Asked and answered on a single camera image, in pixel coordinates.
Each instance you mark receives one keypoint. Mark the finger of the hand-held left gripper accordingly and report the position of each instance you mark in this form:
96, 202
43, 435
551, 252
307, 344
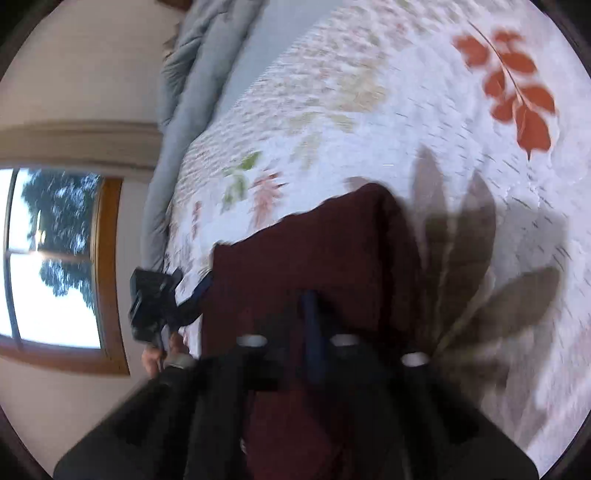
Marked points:
198, 295

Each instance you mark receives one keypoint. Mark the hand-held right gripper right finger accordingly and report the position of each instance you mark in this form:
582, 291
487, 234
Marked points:
314, 337

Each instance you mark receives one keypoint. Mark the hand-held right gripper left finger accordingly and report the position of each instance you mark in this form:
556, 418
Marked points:
272, 364

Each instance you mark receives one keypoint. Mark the maroon pants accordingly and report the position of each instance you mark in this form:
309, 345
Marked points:
323, 240

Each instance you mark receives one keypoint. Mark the person's left hand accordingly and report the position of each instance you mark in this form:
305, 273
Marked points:
157, 357

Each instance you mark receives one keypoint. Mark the wooden framed window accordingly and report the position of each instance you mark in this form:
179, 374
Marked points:
46, 300

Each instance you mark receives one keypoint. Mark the beige pleated curtain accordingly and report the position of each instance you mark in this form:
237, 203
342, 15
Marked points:
69, 143

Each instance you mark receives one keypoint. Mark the grey-blue comforter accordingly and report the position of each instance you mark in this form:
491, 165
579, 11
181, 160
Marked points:
184, 92

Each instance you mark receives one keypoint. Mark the floral quilted bedspread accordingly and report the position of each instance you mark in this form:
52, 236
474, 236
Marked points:
415, 115

